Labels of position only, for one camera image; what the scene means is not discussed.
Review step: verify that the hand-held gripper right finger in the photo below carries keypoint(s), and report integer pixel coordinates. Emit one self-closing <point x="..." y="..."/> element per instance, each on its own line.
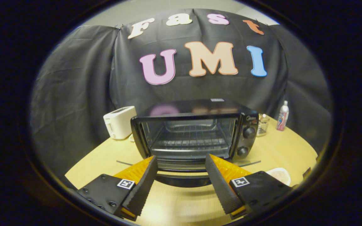
<point x="220" y="185"/>

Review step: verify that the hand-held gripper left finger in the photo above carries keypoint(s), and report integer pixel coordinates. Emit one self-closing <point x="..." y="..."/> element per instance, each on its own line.
<point x="143" y="185"/>

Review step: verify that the black toaster oven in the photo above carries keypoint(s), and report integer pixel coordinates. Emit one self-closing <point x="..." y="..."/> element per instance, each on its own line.
<point x="190" y="135"/>

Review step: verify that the pale food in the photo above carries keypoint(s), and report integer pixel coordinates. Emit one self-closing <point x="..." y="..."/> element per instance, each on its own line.
<point x="280" y="175"/>

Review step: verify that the white pop-up toaster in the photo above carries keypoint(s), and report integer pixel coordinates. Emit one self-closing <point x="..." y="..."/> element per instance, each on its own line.
<point x="118" y="121"/>

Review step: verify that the clear glass jar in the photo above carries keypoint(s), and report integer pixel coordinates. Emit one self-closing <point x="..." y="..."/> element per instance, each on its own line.
<point x="262" y="125"/>

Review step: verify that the white pink-label bottle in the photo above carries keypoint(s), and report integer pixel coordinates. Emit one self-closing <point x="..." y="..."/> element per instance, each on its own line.
<point x="282" y="116"/>

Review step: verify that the black backdrop cloth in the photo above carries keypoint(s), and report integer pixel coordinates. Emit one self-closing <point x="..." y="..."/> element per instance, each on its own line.
<point x="105" y="78"/>

